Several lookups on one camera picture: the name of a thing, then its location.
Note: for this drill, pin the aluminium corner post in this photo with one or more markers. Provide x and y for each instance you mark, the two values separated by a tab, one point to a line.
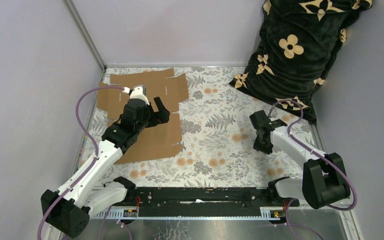
77	19

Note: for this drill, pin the aluminium frame rail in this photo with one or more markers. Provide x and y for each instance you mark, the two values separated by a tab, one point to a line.
270	202

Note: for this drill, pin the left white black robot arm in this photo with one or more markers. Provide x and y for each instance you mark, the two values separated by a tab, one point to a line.
89	175

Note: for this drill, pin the brown cardboard box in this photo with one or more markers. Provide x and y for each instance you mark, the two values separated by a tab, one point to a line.
158	142

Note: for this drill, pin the black floral blanket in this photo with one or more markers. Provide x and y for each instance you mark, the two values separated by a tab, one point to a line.
299	43

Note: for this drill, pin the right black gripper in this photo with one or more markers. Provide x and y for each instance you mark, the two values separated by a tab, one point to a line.
257	146

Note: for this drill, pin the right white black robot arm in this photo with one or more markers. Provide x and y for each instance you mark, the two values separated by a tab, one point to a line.
323	180

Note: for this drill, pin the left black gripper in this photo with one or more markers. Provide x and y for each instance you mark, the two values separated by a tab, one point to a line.
163	115

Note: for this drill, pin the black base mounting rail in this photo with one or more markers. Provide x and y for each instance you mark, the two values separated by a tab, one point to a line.
202	203

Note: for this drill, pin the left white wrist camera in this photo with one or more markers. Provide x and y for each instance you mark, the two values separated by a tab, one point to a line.
139	92

